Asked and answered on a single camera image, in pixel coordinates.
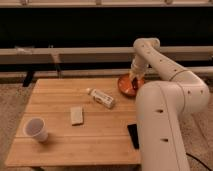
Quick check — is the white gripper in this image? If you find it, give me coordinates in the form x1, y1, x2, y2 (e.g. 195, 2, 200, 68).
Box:
129, 57, 148, 81

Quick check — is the dark red pepper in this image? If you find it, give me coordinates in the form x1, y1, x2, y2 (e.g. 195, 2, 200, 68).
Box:
132, 78, 138, 90

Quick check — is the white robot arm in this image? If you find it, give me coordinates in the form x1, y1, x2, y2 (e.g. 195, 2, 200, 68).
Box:
130, 38, 210, 171

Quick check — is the orange ceramic bowl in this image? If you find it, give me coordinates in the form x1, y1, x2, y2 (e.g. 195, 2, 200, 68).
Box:
118, 74, 145, 97

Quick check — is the white plastic bottle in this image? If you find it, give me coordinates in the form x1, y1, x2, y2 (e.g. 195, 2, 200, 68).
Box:
86, 88, 115, 109

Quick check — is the black rectangular phone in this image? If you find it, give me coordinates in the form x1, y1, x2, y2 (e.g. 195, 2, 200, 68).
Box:
127, 124, 139, 149

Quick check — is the wooden table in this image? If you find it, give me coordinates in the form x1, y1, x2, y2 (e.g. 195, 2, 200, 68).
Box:
6, 78, 140, 167

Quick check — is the white paper cup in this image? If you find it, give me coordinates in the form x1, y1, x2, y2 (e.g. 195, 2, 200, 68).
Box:
23, 118, 48, 142

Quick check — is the long beige rail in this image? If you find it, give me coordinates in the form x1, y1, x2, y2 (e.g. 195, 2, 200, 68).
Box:
0, 46, 213, 65

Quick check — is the black cable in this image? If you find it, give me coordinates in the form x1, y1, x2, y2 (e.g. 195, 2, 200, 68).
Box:
185, 152, 213, 171

